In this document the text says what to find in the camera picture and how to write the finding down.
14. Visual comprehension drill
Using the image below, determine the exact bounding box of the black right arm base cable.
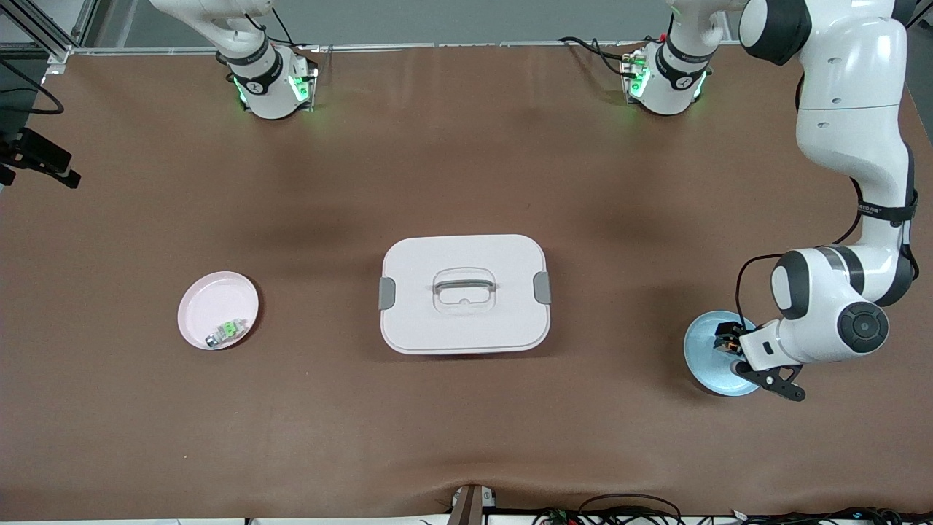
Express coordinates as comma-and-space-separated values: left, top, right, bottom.
244, 0, 316, 53

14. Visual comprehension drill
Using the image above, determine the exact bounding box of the aluminium frame post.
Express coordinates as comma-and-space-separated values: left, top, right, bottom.
0, 0, 99, 66

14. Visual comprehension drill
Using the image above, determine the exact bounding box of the light blue round plate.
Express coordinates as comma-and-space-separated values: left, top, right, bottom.
683, 311, 762, 397

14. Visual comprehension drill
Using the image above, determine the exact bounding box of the brown camera mount bracket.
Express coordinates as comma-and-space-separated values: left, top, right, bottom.
448, 483, 498, 525

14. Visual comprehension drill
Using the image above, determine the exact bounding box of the tangled black cable bundle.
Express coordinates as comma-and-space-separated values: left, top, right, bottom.
532, 507, 933, 525

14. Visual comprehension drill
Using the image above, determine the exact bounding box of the black arm base cable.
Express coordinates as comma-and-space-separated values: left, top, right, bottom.
559, 35, 642, 77
244, 0, 316, 53

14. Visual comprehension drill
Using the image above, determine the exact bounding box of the brown table cover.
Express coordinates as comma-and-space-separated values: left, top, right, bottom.
0, 42, 933, 521

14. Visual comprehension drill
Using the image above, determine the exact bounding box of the black looped cable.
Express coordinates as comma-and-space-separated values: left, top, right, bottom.
579, 494, 684, 525

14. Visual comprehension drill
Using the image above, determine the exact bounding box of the green push-button switch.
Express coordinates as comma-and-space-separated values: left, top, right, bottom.
205, 319, 249, 348

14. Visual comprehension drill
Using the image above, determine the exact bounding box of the silver table edge rail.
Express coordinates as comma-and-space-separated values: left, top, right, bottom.
69, 42, 803, 53

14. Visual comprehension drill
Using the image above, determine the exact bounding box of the white lidded storage box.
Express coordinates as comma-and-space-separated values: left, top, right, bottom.
378, 234, 553, 356

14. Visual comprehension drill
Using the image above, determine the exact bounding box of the pink round plate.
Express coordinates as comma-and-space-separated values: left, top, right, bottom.
177, 271, 260, 351

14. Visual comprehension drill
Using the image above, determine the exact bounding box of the grey box lid handle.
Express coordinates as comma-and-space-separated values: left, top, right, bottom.
434, 276, 497, 295

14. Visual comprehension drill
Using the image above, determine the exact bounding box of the black left arm base cable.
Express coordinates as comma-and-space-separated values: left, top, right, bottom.
559, 35, 642, 77

